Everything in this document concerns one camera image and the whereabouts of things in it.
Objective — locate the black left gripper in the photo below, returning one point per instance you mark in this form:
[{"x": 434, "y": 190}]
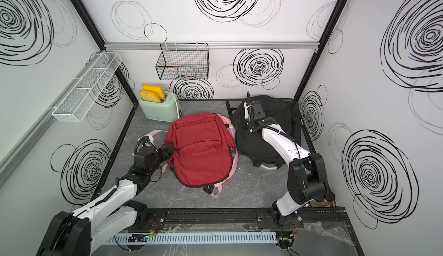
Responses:
[{"x": 169, "y": 151}]

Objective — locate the red and black backpack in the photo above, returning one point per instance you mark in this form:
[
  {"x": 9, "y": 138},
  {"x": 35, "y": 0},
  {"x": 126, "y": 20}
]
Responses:
[{"x": 246, "y": 142}]

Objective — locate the pink backpack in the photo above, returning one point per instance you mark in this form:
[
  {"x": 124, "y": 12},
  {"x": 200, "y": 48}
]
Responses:
[{"x": 225, "y": 173}]

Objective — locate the large black backpack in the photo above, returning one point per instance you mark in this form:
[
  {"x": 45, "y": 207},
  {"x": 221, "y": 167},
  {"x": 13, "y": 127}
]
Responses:
[{"x": 288, "y": 116}]

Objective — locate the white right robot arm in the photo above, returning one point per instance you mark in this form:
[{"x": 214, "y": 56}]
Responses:
[{"x": 307, "y": 179}]

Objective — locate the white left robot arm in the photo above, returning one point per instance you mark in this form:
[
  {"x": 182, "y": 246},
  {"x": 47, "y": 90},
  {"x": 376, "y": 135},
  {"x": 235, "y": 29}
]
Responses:
[{"x": 81, "y": 232}]

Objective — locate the mint green toaster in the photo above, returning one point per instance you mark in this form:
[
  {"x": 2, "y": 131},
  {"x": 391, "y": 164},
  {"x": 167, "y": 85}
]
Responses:
[{"x": 168, "y": 110}]

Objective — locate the front toast slice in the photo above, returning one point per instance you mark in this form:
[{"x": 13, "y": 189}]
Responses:
[{"x": 149, "y": 96}]

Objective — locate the toast slice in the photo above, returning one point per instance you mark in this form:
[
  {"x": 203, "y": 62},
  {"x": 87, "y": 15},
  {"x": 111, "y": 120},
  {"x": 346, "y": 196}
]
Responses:
[
  {"x": 149, "y": 96},
  {"x": 158, "y": 90}
]

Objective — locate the rear toast slice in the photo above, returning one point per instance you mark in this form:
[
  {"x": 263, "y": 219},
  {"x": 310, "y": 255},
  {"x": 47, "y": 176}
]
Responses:
[{"x": 158, "y": 90}]

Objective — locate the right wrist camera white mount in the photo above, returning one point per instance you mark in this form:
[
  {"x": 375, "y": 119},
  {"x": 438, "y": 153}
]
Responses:
[{"x": 246, "y": 111}]

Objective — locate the grey slotted cable duct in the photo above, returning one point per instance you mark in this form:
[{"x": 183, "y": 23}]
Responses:
[{"x": 194, "y": 238}]

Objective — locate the white mesh wall shelf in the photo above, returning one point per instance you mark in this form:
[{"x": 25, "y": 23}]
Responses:
[{"x": 93, "y": 79}]

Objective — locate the black wire basket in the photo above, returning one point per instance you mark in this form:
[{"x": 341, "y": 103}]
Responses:
[{"x": 183, "y": 59}]

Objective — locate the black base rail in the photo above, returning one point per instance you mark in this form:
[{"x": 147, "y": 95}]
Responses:
[{"x": 260, "y": 218}]

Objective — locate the grey wall rail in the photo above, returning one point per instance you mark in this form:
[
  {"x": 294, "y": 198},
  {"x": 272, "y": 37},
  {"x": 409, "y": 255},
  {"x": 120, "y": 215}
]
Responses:
[{"x": 121, "y": 46}]

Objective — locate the black corner frame post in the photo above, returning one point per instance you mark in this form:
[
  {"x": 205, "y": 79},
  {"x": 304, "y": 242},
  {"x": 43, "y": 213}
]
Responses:
[{"x": 327, "y": 32}]

